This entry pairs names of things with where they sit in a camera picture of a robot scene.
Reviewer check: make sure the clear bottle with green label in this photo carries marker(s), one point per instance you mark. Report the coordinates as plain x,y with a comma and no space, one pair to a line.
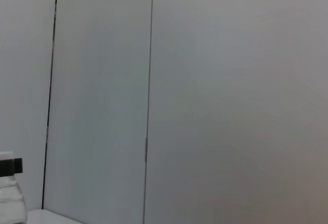
10,198

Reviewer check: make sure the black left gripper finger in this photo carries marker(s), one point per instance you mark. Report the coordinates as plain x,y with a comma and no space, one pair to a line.
18,165

